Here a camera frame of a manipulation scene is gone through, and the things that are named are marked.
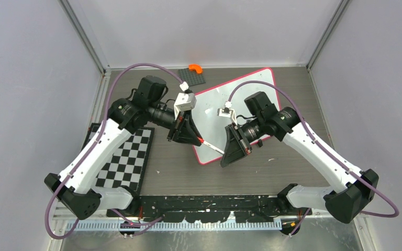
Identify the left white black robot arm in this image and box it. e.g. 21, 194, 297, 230
44, 76, 203, 220

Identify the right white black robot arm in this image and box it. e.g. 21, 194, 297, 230
220, 92, 379, 223

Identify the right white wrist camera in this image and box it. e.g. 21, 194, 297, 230
218, 101, 238, 126

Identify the black white checkerboard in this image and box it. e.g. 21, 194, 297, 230
94, 127, 154, 193

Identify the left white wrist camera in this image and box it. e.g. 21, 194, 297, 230
173, 82, 196, 119

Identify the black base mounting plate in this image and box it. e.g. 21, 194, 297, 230
119, 195, 307, 223

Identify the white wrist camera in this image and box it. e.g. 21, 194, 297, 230
218, 101, 238, 126
173, 82, 196, 119

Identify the pink framed whiteboard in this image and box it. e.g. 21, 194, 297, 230
192, 67, 281, 165

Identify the orange curved plastic piece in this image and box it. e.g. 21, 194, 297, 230
188, 64, 204, 74

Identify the grey studded baseplate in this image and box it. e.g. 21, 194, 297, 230
177, 68, 206, 87

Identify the red capped white marker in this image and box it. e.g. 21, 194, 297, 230
198, 138, 224, 155

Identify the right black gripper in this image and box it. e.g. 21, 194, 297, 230
220, 115, 265, 166

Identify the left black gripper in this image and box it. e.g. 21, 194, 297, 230
148, 102, 203, 145

